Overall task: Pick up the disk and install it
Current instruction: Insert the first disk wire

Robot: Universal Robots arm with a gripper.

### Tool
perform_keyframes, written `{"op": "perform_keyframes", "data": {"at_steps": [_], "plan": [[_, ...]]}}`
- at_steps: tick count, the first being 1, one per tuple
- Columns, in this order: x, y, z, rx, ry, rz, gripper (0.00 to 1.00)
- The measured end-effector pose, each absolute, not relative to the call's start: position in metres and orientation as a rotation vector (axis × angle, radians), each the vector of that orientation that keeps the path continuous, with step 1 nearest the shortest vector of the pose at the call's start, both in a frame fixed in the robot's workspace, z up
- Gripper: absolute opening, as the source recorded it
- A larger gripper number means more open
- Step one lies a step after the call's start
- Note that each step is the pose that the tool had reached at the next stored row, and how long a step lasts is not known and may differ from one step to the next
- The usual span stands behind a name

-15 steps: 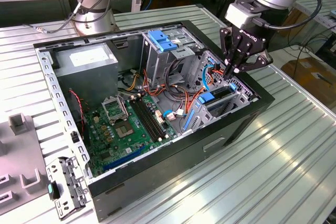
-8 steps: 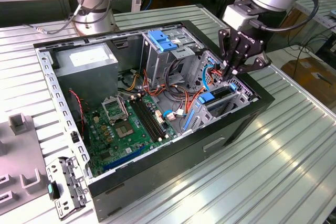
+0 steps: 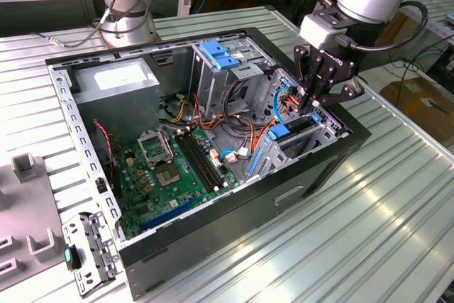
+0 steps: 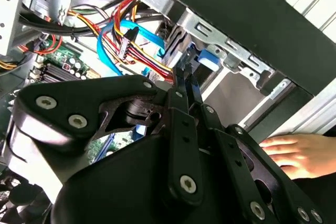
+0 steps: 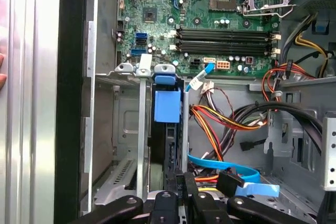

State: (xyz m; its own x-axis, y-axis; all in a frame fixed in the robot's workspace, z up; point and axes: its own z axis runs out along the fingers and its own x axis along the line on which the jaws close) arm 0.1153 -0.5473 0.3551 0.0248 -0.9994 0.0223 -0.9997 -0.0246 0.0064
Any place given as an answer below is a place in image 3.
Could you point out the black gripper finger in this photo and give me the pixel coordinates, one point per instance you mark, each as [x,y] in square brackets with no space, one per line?
[305,69]
[340,95]

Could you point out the hard disk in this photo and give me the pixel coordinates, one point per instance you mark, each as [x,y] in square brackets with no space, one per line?
[272,135]

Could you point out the grey metal disk bay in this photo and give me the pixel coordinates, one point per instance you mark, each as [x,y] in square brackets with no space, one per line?
[273,159]

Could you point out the brown cardboard box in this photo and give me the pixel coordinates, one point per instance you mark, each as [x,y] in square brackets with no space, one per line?
[418,104]

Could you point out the blue plastic drive latch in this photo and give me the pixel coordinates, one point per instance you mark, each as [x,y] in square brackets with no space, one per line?
[220,56]

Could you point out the grey metal drive cage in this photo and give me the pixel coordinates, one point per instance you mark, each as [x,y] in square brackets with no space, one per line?
[209,83]

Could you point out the black RAM slot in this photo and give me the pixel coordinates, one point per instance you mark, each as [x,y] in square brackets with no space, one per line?
[201,160]
[205,159]
[197,162]
[192,162]

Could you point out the green motherboard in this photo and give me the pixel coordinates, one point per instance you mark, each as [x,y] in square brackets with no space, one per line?
[188,193]

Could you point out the CPU socket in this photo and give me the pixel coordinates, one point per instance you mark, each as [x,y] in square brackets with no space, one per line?
[166,175]

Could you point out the black PC case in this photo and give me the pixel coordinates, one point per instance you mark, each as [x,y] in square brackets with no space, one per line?
[213,232]

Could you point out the grey power supply unit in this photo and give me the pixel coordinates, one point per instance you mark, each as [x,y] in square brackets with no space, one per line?
[117,104]

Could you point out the blue expansion slot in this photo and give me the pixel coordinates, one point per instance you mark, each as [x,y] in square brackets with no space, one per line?
[166,215]

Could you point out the black teal latch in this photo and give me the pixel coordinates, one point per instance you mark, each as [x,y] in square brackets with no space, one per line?
[73,258]

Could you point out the grey parts rack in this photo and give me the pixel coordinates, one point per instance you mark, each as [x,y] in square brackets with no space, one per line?
[32,207]

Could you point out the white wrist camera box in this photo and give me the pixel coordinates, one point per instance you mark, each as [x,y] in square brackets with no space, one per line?
[315,31]

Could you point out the white frame slat table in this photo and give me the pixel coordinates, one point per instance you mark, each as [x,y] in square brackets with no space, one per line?
[440,15]

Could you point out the grey metal slot bracket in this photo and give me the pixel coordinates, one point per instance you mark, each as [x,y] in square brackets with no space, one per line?
[103,242]

